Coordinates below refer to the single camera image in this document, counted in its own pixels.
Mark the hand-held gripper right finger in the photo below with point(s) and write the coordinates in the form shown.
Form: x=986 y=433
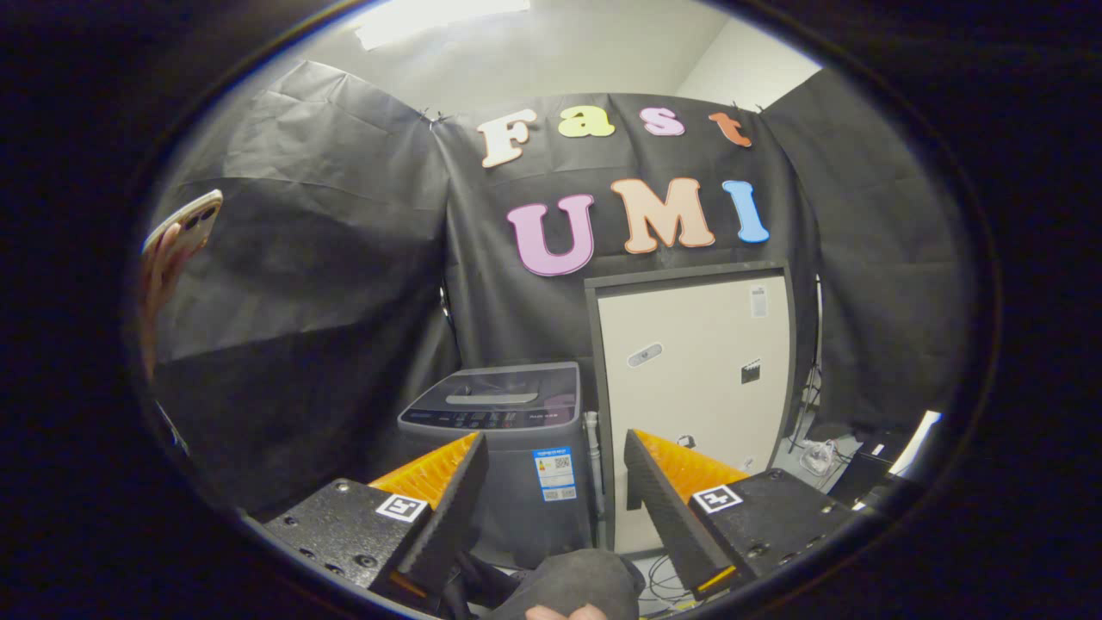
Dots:
x=667 y=508

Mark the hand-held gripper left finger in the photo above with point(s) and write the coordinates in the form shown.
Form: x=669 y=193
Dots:
x=448 y=508

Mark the grey washing machine with lid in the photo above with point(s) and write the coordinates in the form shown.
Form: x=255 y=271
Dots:
x=525 y=405

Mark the pale smartphone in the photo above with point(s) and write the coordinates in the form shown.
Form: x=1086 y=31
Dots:
x=189 y=217

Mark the clear plastic bag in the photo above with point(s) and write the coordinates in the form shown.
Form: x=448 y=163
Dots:
x=818 y=456

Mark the black backdrop cloth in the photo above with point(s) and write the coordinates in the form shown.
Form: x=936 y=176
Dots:
x=327 y=258

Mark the beige cabinet with dark frame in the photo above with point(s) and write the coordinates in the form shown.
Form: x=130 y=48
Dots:
x=689 y=344

